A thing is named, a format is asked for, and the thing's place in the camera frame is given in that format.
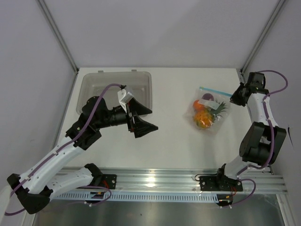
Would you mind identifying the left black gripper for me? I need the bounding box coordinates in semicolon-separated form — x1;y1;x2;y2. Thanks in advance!
95;97;158;137

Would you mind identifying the clear zip top bag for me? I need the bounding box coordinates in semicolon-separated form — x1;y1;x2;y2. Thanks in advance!
183;87;231;136

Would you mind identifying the purple red onion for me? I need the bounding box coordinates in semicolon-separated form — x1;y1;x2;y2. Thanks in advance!
202;93;214;101

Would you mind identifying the orange toy pineapple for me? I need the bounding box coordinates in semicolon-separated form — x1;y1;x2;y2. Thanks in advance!
192;102;227;129

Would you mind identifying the small orange pumpkin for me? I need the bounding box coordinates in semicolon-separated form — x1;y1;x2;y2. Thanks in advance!
192;100;206;112

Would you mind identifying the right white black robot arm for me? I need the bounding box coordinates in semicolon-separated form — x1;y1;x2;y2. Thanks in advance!
214;70;286;190

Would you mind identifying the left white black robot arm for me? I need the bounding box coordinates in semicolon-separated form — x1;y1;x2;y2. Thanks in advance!
7;96;158;214

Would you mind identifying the clear grey plastic bin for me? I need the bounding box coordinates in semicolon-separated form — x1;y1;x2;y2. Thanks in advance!
77;69;153;118

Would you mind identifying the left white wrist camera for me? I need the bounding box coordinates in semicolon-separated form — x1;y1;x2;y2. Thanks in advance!
118;86;134;113

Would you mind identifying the aluminium mounting rail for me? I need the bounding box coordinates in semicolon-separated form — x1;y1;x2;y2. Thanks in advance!
55;166;288;194

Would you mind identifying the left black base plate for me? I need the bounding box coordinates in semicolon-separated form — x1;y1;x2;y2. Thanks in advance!
93;174;117;190

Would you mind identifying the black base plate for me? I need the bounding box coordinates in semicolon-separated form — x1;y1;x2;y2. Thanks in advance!
93;174;117;190
194;174;243;192

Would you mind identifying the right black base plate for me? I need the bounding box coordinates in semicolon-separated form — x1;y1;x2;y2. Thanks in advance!
194;174;243;192

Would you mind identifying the slotted white cable duct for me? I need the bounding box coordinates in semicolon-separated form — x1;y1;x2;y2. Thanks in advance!
54;191;219;203

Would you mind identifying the right aluminium frame post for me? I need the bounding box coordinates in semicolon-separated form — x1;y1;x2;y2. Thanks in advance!
240;0;288;74

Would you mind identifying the aluminium frame post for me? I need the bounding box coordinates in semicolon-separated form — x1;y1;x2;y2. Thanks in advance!
240;0;288;74
36;0;79;73

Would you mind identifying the left aluminium frame post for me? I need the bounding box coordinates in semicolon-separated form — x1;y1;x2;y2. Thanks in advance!
36;0;79;73

